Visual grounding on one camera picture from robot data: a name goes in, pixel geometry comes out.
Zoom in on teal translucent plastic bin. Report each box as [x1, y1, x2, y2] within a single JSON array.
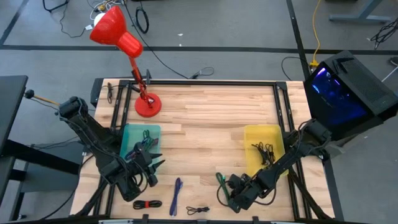
[[119, 123, 162, 175]]

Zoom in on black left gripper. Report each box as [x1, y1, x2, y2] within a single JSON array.
[[133, 142, 167, 175]]

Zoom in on black knob on wooden stick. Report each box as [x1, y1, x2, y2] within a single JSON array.
[[24, 89, 60, 106]]

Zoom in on black side desk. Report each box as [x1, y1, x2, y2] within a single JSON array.
[[0, 74, 81, 222]]

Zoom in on black desktop computer blue light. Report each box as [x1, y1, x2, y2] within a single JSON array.
[[303, 49, 398, 141]]

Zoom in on grey desk foot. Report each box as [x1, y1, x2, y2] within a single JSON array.
[[328, 0, 393, 24]]

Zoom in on black looped floor cable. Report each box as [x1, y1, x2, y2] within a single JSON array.
[[281, 55, 307, 82]]

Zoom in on coiled black floor cable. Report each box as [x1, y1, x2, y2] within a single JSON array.
[[135, 6, 150, 34]]

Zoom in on black aluminium table frame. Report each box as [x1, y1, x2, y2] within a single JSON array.
[[70, 77, 338, 224]]

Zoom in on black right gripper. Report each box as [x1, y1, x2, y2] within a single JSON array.
[[226, 179, 261, 212]]

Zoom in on yellow extension cord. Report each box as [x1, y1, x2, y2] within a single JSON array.
[[309, 0, 322, 68]]

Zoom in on tangled black floor cables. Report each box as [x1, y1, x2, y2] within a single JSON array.
[[369, 17, 398, 50]]

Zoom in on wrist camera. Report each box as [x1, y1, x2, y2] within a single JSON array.
[[228, 174, 242, 188], [147, 173, 159, 188]]

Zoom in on long black floor cable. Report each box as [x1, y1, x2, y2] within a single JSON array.
[[123, 0, 215, 80]]

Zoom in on black cable with red tie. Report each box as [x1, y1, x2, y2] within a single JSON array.
[[132, 199, 163, 210]]

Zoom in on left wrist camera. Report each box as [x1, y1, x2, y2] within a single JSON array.
[[147, 173, 159, 188]]

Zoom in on yellow translucent plastic bin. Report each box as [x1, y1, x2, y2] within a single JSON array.
[[243, 124, 289, 178]]

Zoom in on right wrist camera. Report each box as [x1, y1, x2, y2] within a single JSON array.
[[228, 174, 242, 188]]

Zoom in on white round floor adapter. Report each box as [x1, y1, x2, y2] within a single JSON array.
[[93, 12, 106, 27]]

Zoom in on red desk lamp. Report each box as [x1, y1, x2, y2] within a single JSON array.
[[89, 5, 162, 118]]

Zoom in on black cable with velcro strap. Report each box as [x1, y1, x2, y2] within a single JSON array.
[[185, 205, 211, 216]]

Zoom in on long blue purple USB cable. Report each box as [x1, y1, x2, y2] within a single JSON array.
[[169, 177, 184, 217]]

